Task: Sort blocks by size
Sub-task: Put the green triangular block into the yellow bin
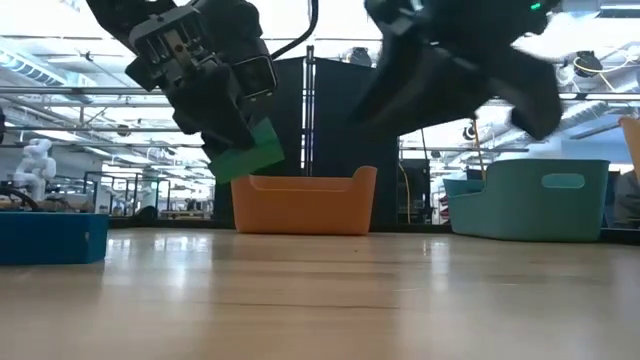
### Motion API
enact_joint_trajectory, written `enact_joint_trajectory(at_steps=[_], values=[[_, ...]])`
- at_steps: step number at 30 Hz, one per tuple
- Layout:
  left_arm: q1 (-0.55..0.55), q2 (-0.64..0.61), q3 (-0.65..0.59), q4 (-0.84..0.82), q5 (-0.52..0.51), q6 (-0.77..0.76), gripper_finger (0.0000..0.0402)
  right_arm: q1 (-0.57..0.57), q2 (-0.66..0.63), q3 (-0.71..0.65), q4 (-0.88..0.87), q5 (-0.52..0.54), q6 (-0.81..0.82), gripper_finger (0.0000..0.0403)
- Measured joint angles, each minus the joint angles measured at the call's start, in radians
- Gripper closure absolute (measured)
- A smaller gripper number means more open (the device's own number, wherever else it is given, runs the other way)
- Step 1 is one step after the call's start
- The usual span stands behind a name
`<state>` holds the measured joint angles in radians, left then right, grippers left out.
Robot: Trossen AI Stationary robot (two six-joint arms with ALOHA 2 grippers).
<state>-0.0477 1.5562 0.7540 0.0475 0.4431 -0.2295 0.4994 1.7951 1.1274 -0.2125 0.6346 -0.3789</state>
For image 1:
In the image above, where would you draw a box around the blue wooden block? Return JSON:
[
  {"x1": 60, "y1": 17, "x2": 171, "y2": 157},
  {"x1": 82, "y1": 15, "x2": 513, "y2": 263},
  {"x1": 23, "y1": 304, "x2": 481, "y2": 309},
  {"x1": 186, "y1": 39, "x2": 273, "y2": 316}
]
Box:
[{"x1": 0, "y1": 212, "x2": 110, "y2": 266}]

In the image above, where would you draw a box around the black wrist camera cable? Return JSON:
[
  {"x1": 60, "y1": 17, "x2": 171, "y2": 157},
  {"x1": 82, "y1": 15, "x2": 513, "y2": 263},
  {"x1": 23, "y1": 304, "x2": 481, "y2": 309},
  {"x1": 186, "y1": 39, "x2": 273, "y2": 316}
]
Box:
[{"x1": 269, "y1": 0, "x2": 320, "y2": 61}]

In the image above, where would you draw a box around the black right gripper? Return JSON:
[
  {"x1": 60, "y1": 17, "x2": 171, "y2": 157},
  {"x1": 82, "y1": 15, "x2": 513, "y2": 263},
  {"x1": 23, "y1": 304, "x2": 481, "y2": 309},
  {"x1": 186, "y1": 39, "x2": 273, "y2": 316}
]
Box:
[{"x1": 348, "y1": 0, "x2": 565, "y2": 142}]

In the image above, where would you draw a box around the teal plastic bin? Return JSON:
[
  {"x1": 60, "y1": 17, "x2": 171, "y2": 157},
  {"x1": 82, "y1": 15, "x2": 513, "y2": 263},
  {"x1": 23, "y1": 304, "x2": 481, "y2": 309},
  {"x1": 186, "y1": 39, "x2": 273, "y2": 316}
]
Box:
[{"x1": 442, "y1": 158, "x2": 612, "y2": 244}]

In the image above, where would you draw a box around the black equipment cabinet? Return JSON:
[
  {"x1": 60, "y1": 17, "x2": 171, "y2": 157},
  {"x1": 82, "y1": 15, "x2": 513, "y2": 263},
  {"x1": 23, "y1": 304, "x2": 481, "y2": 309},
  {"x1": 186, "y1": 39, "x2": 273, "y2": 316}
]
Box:
[{"x1": 398, "y1": 158, "x2": 432, "y2": 226}]

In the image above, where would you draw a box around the green wooden block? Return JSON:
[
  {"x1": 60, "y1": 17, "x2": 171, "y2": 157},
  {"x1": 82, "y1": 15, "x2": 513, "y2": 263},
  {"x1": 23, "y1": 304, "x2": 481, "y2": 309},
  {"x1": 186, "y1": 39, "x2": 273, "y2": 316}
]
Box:
[{"x1": 208, "y1": 116, "x2": 287, "y2": 186}]

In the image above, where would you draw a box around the orange plastic bin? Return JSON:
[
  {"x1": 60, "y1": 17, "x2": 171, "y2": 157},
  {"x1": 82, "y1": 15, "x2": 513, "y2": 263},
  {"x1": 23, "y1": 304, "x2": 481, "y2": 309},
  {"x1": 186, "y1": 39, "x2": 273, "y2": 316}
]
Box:
[{"x1": 230, "y1": 165, "x2": 379, "y2": 237}]

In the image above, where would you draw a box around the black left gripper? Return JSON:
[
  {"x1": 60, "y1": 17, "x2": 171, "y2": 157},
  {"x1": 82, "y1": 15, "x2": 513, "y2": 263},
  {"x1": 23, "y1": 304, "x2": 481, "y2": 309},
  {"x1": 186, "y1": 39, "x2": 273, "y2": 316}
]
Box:
[{"x1": 124, "y1": 4, "x2": 257, "y2": 160}]

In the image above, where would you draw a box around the white humanoid robot figure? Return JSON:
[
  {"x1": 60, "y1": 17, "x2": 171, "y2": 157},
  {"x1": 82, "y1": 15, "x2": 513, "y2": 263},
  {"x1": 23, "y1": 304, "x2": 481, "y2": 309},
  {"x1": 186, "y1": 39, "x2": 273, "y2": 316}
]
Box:
[{"x1": 12, "y1": 138, "x2": 58, "y2": 202}]

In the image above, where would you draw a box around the short yellow cable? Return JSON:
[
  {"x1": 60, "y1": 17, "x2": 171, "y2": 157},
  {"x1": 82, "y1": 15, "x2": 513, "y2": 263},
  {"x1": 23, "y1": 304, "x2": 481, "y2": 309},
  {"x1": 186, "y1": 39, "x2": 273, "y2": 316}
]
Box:
[{"x1": 398, "y1": 162, "x2": 412, "y2": 225}]

